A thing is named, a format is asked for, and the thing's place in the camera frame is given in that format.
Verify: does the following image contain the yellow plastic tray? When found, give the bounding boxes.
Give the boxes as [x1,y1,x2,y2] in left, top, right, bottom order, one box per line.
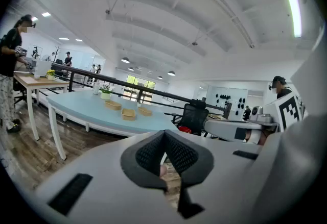
[137,106,153,117]
[121,108,136,121]
[104,99,122,111]

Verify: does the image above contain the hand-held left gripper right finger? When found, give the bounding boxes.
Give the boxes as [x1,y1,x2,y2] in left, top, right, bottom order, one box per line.
[165,130,214,219]

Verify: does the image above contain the white wall board with black items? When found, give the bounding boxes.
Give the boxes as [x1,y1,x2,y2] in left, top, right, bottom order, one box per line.
[206,86,249,122]

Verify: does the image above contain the black office chair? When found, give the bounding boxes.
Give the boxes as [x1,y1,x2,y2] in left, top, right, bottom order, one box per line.
[170,99,211,137]

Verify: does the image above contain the dark metal railing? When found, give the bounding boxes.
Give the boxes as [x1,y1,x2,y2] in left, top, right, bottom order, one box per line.
[51,62,232,116]

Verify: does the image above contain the light wooden desk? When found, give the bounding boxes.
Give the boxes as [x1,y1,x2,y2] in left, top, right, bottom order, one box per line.
[13,71,70,141]

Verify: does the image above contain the cream pot with flowering plant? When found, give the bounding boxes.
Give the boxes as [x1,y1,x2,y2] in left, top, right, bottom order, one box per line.
[99,84,113,101]

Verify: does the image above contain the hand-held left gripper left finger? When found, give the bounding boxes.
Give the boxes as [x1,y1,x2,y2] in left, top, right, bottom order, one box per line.
[120,130,168,190]

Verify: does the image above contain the long ceiling light tube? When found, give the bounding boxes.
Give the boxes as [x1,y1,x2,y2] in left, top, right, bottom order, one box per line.
[285,0,302,39]

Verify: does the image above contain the white box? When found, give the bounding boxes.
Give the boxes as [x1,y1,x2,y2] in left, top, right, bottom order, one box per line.
[34,60,52,79]

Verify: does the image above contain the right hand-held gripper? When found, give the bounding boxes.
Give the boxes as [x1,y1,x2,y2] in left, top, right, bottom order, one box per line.
[204,91,309,145]

